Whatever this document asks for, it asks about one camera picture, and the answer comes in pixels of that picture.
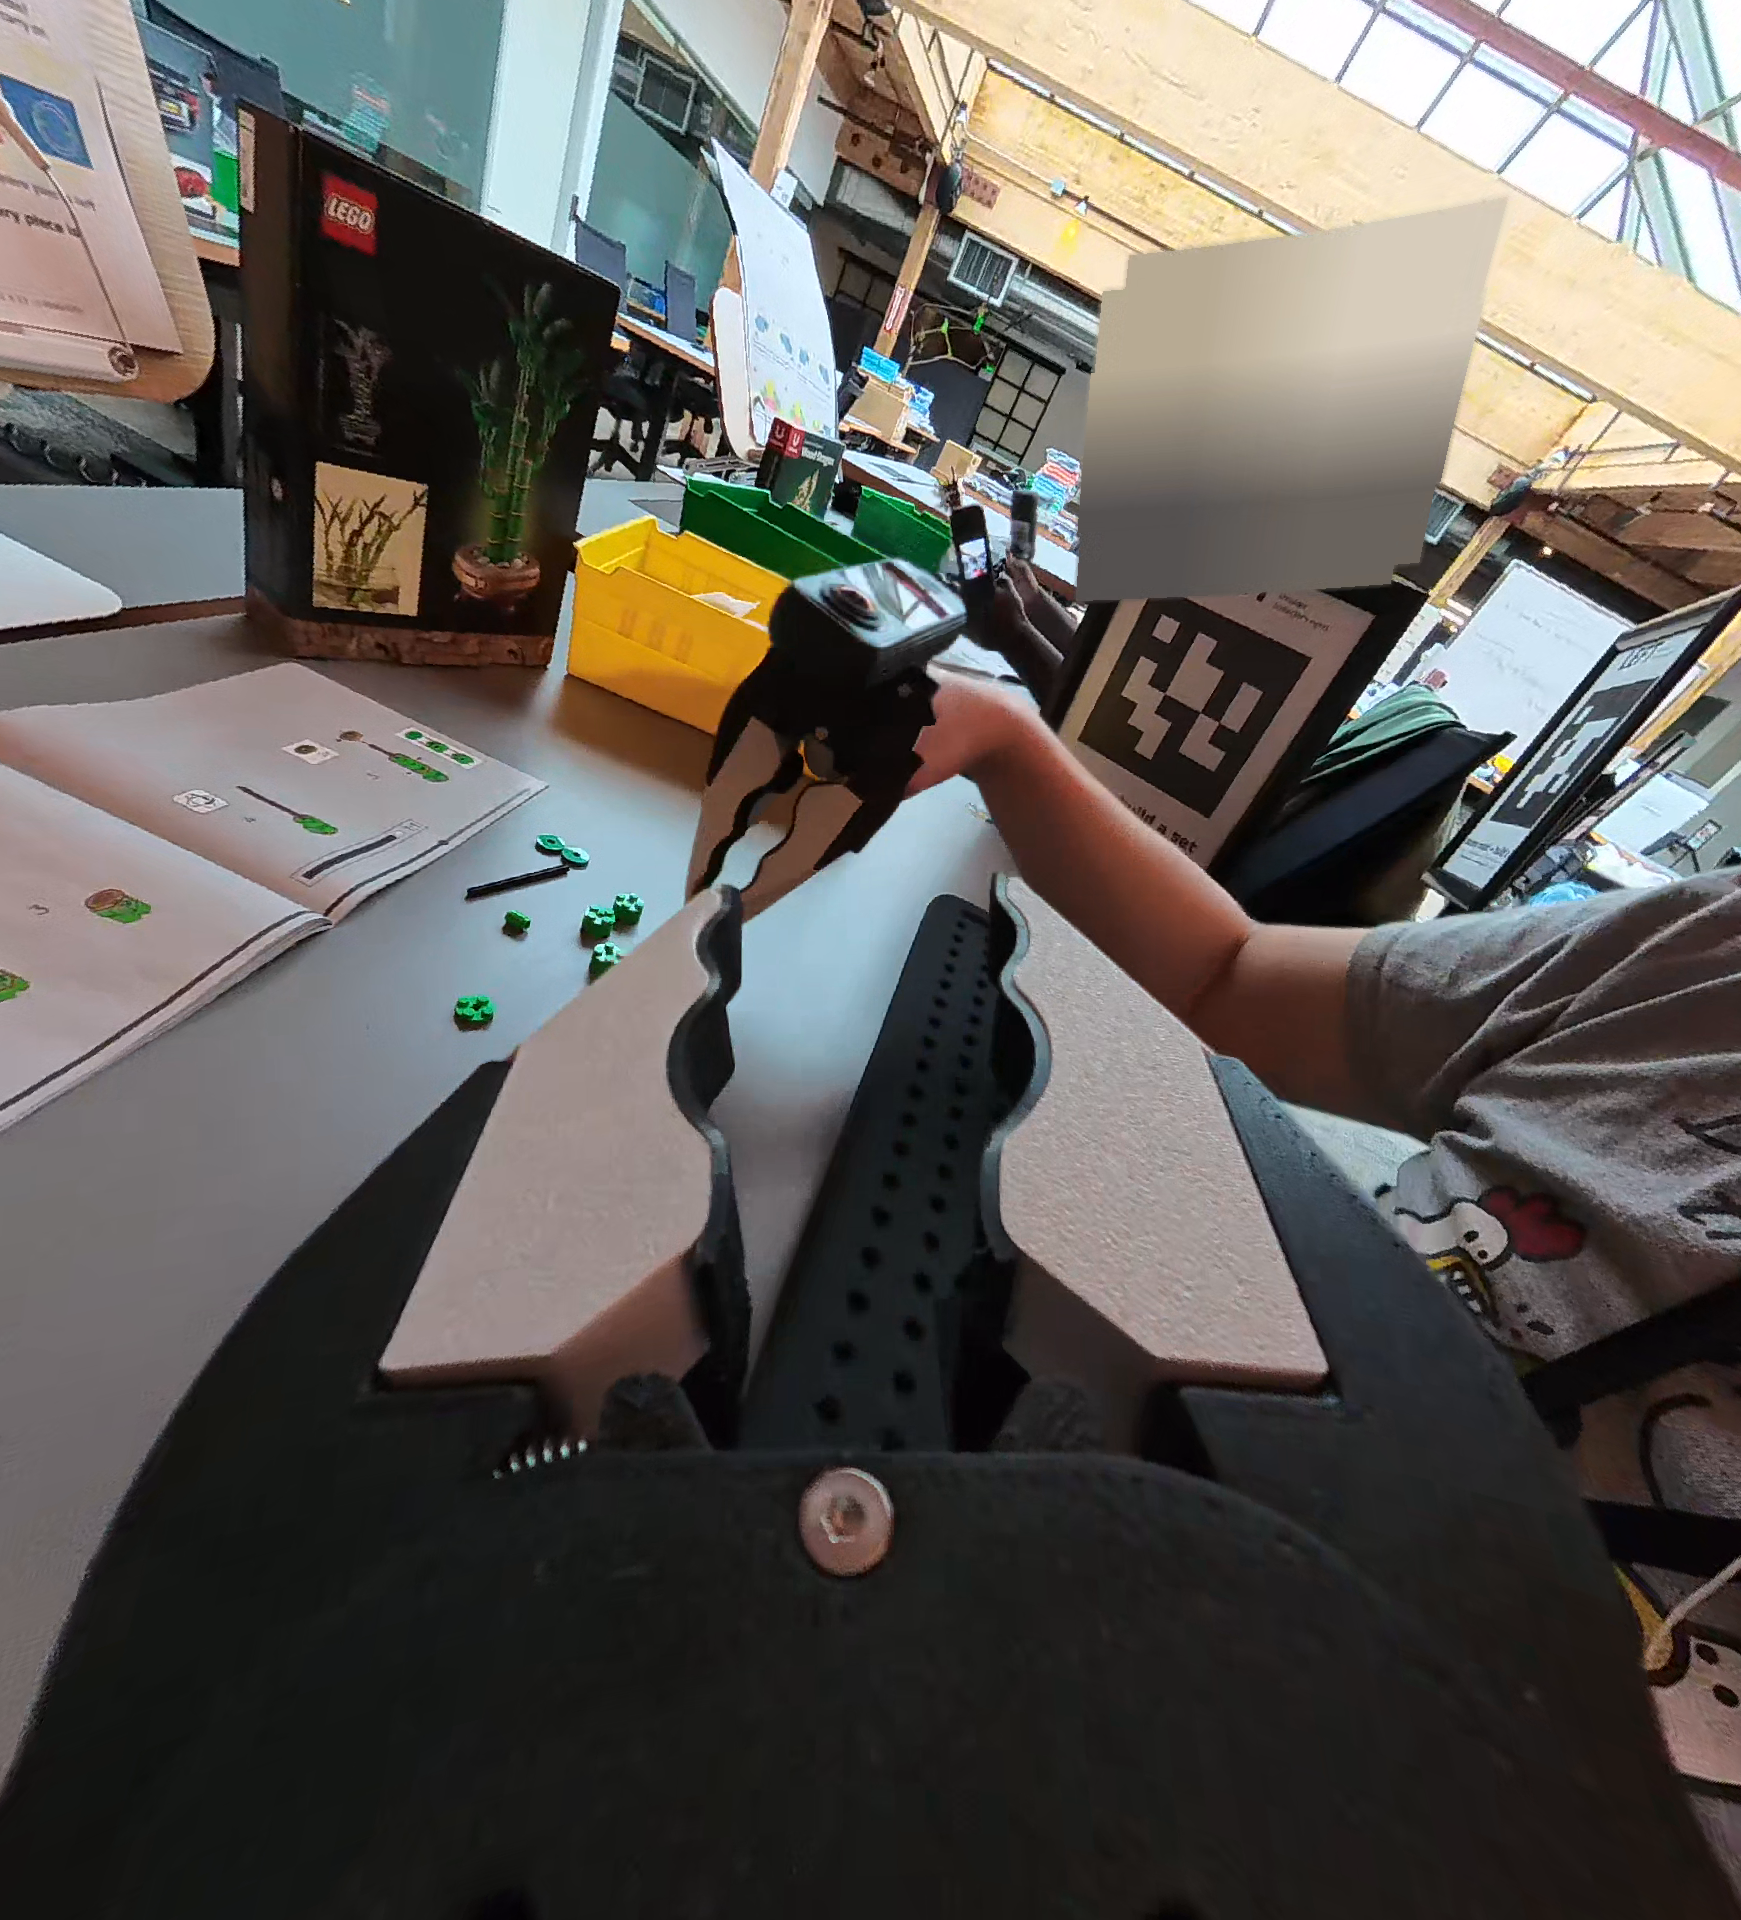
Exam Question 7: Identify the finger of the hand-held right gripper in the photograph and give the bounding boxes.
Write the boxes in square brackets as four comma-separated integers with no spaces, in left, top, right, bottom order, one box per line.
[740,773,885,922]
[685,724,807,909]

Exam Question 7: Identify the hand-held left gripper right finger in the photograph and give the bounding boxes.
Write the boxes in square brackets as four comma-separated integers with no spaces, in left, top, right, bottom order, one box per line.
[978,874,1329,1450]

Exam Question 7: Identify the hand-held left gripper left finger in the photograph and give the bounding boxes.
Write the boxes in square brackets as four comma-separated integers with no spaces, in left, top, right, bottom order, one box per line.
[379,885,750,1444]

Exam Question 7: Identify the person's right forearm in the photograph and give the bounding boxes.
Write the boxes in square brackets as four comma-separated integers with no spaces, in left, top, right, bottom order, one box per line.
[961,715,1360,1117]

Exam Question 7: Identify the grey desk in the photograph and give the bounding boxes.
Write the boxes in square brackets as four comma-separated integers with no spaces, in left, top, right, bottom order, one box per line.
[0,479,1066,1879]

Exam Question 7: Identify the person's right hand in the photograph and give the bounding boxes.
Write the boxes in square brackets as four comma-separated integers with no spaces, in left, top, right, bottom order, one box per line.
[904,675,1048,801]

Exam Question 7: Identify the green plastic bin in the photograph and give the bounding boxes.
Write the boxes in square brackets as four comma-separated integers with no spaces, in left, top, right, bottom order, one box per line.
[852,485,955,575]
[679,478,874,578]

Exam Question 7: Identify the small red green box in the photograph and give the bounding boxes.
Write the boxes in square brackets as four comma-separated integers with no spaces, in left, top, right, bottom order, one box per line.
[758,421,850,514]

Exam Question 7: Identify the yellow plastic bin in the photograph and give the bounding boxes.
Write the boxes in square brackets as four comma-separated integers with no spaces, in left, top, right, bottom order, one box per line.
[566,515,797,737]

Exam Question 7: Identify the black perforated pad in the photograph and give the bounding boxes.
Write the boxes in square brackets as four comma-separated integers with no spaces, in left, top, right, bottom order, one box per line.
[741,894,1037,1454]

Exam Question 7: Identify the black white marker board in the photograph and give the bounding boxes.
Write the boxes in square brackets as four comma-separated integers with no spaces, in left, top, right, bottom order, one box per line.
[1424,584,1741,916]
[1048,593,1388,870]

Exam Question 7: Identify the background document stand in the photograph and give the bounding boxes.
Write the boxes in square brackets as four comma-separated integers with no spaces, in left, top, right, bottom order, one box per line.
[710,144,841,467]

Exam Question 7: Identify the grey printed shirt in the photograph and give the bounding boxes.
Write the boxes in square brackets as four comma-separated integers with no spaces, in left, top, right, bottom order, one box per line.
[1348,865,1741,1920]

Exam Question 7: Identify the black bamboo set box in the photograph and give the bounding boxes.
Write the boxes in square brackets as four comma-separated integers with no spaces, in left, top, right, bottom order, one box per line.
[236,104,619,667]

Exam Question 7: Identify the open instruction booklet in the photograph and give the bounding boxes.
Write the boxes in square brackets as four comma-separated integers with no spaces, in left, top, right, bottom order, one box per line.
[0,658,549,1187]

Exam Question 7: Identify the printed instruction sheet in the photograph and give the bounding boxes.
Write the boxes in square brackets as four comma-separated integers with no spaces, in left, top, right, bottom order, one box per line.
[0,0,184,354]

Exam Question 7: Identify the black strap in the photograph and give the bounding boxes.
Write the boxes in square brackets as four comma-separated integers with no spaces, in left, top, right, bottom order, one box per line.
[1590,1499,1741,1597]
[1524,1262,1741,1427]

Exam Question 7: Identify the white cable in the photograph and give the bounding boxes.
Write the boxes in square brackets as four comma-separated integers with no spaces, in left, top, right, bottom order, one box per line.
[1643,1524,1741,1672]

